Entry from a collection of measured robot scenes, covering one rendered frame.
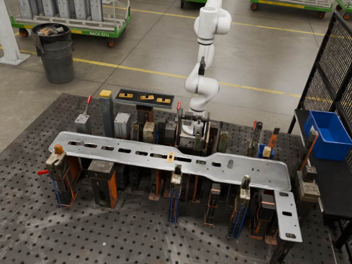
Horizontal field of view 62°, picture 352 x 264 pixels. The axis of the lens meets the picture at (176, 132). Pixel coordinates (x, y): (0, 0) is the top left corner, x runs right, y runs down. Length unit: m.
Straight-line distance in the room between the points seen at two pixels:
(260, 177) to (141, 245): 0.74
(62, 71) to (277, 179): 3.39
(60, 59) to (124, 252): 3.12
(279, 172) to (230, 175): 0.29
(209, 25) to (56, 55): 3.04
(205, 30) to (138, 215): 1.09
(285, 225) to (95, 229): 1.00
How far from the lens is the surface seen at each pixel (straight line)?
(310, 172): 1.70
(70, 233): 1.79
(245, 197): 1.50
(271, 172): 1.72
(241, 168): 1.69
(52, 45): 4.18
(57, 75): 4.40
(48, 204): 1.95
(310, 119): 2.00
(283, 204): 1.59
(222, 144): 1.77
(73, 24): 5.69
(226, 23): 1.48
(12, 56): 5.30
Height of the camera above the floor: 2.17
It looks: 39 degrees down
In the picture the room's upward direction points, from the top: 4 degrees clockwise
